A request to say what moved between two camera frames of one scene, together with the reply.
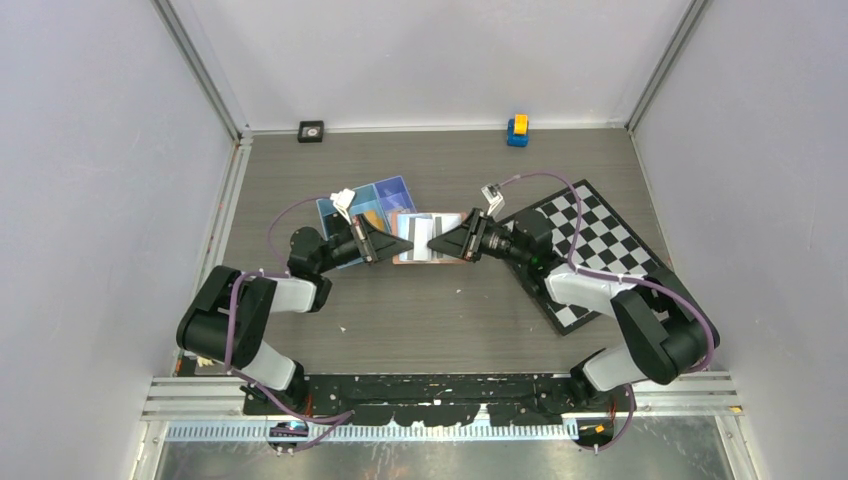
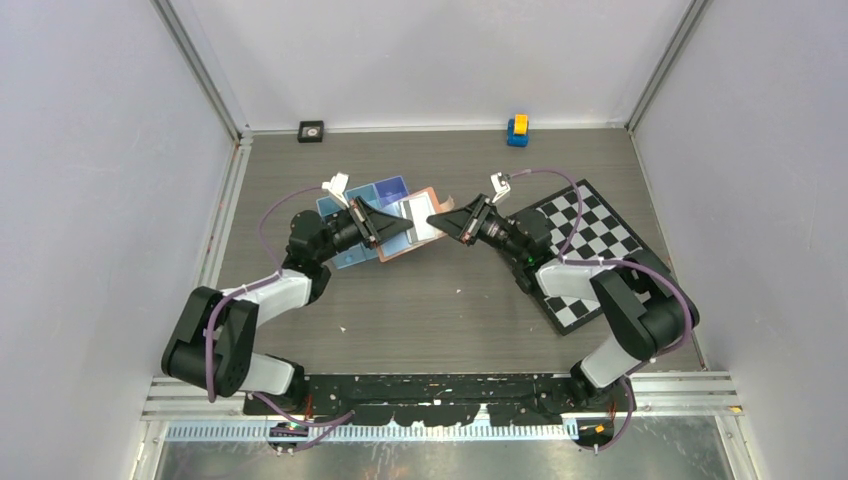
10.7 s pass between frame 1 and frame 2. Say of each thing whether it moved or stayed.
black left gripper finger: moved
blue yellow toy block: stayed
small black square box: stayed
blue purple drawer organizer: stayed
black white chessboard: stayed
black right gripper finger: moved
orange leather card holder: moved
